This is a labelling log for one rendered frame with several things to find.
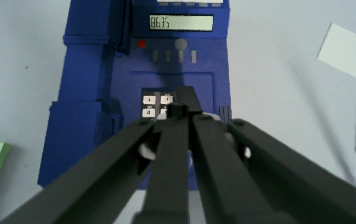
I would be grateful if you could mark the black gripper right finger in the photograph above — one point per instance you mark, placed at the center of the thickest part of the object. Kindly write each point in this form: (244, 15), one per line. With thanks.
(303, 191)

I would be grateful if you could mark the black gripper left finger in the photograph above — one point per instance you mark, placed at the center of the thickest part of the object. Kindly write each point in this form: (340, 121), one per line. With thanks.
(97, 188)

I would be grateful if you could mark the blue telephone handset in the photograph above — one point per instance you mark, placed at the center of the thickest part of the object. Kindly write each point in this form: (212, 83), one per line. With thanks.
(80, 121)

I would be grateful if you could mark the green sticky note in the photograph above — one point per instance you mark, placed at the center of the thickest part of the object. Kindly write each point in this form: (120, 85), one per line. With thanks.
(4, 149)

